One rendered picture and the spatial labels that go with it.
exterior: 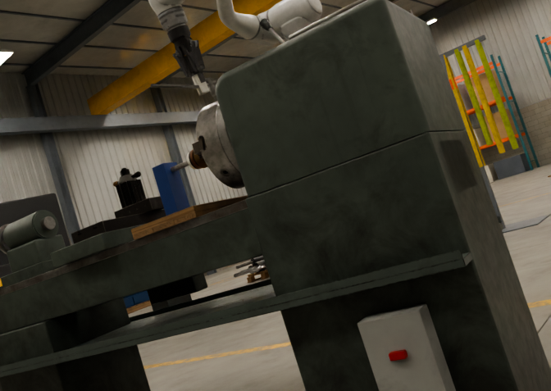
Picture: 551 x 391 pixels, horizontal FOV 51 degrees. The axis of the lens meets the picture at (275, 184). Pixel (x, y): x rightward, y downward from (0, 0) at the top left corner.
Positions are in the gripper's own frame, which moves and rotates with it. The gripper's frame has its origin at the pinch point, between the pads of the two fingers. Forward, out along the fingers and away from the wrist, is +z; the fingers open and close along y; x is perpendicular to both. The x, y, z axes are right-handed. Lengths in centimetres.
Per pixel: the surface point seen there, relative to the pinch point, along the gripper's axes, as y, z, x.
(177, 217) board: -12.1, 38.9, -22.2
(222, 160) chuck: 7.1, 26.6, -10.0
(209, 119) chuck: 5.3, 12.6, -6.8
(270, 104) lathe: 34.6, 16.3, -7.7
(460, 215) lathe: 77, 62, -2
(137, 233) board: -31, 39, -28
